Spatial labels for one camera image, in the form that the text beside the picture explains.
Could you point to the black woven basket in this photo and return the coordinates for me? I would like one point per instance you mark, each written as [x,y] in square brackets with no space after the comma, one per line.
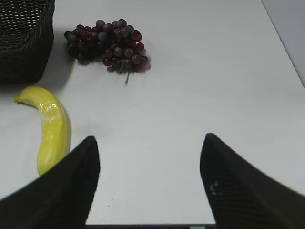
[26,39]

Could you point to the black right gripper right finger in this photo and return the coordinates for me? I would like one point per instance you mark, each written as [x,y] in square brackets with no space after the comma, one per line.
[241,196]

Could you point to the yellow banana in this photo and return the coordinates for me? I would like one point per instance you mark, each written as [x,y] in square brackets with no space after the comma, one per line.
[54,123]

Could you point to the red purple grape bunch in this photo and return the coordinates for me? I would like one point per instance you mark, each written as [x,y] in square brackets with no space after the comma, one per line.
[118,45]

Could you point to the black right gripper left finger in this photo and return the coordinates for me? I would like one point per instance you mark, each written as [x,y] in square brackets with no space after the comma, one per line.
[59,199]

